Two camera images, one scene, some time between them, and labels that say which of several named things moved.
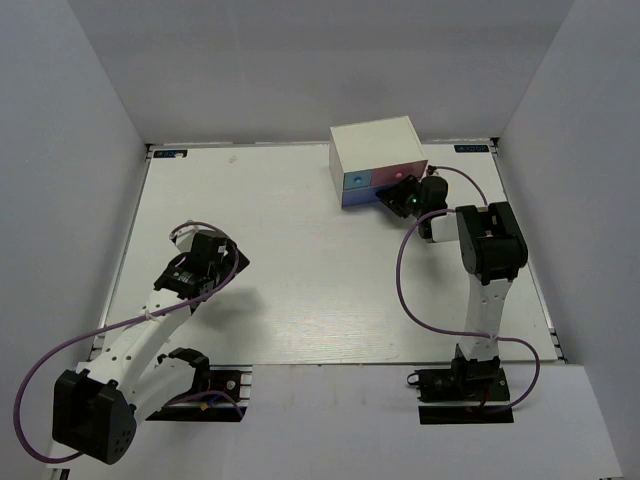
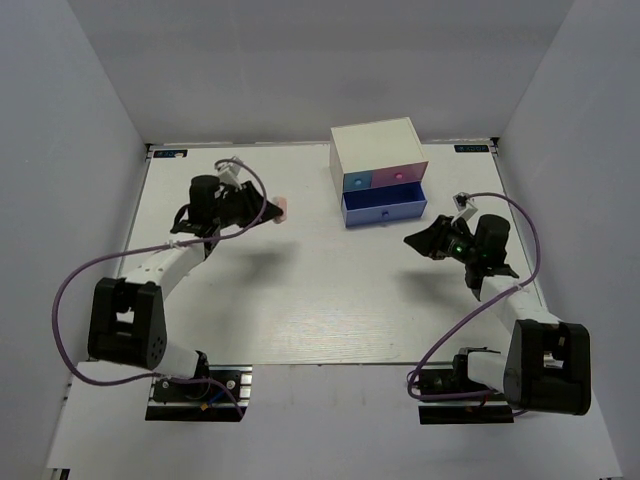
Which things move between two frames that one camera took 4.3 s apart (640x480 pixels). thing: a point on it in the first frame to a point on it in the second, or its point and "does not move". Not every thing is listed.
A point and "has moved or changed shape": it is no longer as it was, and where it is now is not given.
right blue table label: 471,148 does not move
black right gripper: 396,196 to 431,241
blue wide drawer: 362,196 has moved or changed shape
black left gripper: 228,263 to 250,205
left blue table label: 170,153 does not move
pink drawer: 392,174 does not move
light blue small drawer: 357,179 does not move
